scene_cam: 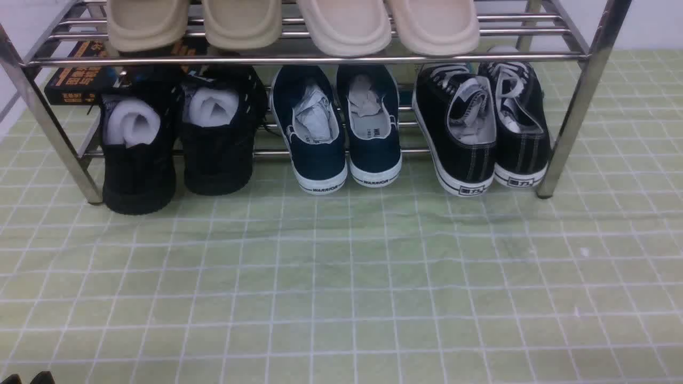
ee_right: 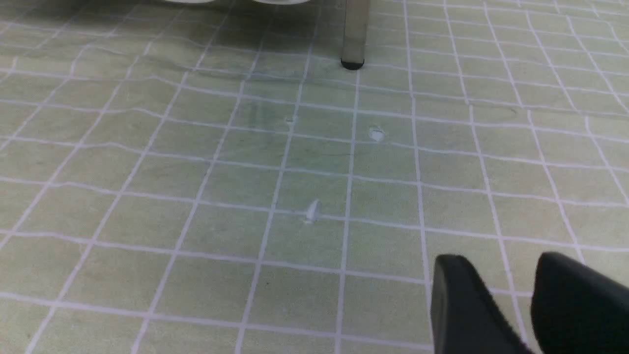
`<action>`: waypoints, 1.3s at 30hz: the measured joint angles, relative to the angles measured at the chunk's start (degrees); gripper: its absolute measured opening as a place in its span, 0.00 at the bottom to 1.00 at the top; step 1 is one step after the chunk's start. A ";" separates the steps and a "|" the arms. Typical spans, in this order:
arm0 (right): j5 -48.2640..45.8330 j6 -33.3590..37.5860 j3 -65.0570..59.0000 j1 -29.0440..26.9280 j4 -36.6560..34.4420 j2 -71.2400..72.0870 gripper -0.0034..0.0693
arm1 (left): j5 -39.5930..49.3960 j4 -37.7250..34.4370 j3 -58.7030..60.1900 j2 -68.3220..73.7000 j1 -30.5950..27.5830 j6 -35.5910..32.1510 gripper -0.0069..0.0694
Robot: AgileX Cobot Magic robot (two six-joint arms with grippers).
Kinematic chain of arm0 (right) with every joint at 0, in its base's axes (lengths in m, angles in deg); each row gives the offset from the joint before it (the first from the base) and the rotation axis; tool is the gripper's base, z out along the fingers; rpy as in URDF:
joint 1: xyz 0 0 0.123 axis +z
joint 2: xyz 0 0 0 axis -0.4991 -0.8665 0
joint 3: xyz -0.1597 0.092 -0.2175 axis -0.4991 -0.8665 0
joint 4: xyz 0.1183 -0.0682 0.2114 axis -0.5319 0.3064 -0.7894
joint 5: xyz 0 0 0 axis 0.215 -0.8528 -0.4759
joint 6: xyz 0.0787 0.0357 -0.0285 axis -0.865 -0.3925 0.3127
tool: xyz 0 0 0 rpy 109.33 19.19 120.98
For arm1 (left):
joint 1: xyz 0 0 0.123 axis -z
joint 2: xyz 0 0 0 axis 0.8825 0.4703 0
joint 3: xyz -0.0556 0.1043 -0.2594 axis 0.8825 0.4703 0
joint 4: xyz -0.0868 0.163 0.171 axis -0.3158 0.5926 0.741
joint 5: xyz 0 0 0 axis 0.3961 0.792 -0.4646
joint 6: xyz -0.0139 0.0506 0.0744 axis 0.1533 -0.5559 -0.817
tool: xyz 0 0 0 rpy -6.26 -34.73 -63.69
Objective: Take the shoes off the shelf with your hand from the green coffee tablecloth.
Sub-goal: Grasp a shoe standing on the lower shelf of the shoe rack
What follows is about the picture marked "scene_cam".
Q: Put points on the navy slip-on shoe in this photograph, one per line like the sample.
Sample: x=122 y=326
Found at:
x=303 y=106
x=369 y=100

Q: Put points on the silver metal shoe rack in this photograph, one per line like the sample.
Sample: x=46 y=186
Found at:
x=544 y=32

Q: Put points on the green checkered floor cloth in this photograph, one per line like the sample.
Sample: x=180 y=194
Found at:
x=403 y=284

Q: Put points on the black canvas sneaker left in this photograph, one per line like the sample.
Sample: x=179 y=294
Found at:
x=455 y=112

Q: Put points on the black canvas sneaker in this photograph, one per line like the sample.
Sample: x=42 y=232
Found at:
x=455 y=112
x=523 y=137

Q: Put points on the black boot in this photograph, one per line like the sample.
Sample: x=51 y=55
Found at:
x=137 y=133
x=223 y=106

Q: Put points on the cream slipper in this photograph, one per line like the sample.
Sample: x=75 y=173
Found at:
x=347 y=29
x=436 y=28

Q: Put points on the cream slipper far right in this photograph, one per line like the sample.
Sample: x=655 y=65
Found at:
x=436 y=28

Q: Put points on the black canvas sneaker right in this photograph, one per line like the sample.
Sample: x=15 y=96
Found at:
x=523 y=137

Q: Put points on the tan slipper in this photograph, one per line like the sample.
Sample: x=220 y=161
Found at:
x=136 y=26
x=242 y=25

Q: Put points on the black boot far left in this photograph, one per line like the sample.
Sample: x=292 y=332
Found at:
x=137 y=133

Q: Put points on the tan slipper far left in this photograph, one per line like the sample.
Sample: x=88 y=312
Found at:
x=136 y=26

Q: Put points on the black orange book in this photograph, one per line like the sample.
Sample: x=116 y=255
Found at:
x=79 y=85

